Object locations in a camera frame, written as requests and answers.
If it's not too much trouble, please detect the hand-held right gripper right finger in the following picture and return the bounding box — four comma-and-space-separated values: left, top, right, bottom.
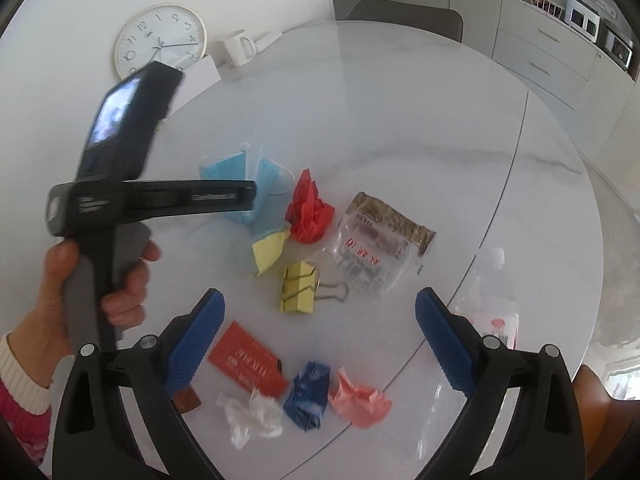
415, 287, 587, 480

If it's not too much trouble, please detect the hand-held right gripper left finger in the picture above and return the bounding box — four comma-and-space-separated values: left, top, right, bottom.
50, 287, 226, 480

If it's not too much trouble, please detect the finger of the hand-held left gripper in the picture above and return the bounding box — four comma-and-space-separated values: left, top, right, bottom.
135, 179, 259, 222

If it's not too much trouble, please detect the red card packet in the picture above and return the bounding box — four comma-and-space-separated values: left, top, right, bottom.
207, 322, 290, 396

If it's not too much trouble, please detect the clear plastic bottle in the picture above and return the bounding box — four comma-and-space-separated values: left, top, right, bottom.
450, 247, 521, 351

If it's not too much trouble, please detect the small brown wrapper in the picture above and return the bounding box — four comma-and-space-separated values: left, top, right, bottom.
172, 389, 204, 414

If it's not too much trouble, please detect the blue face mask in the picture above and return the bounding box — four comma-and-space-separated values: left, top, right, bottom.
199, 142, 296, 229

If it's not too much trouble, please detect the yellow paper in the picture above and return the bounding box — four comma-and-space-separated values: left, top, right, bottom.
251, 227, 291, 276

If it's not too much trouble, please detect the white plastic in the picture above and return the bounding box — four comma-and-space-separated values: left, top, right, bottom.
216, 390, 285, 449

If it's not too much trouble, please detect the pink paper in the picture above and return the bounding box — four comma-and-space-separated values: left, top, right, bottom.
328, 367, 393, 430

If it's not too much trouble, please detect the red paper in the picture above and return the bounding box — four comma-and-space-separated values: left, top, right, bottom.
284, 169, 335, 244

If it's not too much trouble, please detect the clear plastic packet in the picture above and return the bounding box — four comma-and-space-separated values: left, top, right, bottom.
332, 210, 419, 294

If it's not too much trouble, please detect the yellow binder clip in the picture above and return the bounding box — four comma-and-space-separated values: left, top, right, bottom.
277, 261, 350, 314

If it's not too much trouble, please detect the blue paper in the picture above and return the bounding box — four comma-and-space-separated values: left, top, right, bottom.
282, 360, 332, 432

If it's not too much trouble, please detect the brown foil packet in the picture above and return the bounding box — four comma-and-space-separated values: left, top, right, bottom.
347, 191, 437, 256

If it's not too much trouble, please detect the person's left forearm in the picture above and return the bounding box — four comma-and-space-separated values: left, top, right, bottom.
0, 331, 54, 466

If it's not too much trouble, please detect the person's left hand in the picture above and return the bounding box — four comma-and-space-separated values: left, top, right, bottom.
7, 237, 162, 389

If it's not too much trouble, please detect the white box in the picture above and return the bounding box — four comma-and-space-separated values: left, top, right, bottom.
172, 56, 222, 107

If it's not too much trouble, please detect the white mug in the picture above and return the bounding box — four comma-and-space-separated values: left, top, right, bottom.
216, 30, 259, 69

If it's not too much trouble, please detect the orange chair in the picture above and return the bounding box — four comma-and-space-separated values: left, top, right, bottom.
570, 362, 640, 480

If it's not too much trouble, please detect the white power strip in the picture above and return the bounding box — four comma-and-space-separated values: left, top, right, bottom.
252, 30, 286, 54

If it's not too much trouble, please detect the grey chair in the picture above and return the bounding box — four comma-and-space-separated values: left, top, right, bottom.
346, 0, 464, 44

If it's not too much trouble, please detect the light grey drawer cabinet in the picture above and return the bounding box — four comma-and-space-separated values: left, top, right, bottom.
492, 0, 640, 161

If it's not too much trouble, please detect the silver countertop appliance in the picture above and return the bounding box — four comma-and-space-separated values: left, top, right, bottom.
602, 22, 636, 69

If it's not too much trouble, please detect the dish rack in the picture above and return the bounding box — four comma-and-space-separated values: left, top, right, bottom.
529, 0, 564, 19

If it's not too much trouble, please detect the white countertop appliance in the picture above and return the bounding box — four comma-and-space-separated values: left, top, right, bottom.
565, 0, 601, 41

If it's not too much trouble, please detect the white round wall clock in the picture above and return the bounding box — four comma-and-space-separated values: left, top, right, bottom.
111, 4, 208, 82

